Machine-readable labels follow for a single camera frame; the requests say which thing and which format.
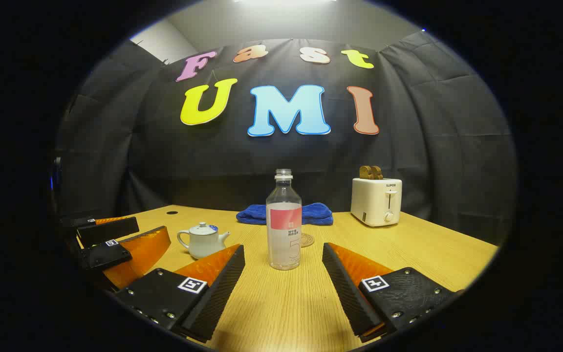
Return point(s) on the brown toast slice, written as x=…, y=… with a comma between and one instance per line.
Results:
x=378, y=172
x=365, y=172

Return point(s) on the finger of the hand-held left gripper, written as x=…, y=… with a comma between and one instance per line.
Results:
x=110, y=230
x=103, y=255

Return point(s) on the blue folded towel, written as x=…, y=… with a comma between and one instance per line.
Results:
x=254, y=214

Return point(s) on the black backdrop cloth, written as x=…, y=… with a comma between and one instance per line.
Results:
x=262, y=161

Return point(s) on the white teacup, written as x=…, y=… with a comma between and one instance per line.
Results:
x=203, y=247

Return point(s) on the long ceiling light panel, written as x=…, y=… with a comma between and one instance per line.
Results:
x=286, y=1

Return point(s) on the clear water bottle red label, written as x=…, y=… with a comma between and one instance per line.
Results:
x=284, y=252

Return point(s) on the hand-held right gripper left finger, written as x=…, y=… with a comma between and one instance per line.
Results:
x=220, y=293

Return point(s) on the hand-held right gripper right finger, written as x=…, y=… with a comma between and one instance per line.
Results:
x=345, y=293

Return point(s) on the white toaster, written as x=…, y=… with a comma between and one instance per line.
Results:
x=372, y=203

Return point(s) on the round brown coaster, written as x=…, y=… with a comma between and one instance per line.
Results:
x=308, y=240

